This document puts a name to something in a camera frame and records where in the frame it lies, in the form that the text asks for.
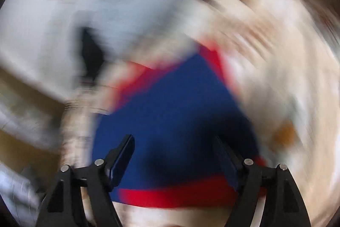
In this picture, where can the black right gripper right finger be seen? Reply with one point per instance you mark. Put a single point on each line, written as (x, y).
(284, 205)

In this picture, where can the blue and red sweater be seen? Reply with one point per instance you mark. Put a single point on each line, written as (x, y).
(174, 114)

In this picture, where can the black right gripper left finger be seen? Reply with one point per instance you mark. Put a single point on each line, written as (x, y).
(63, 204)

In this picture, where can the leaf pattern fleece blanket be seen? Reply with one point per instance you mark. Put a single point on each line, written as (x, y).
(272, 56)

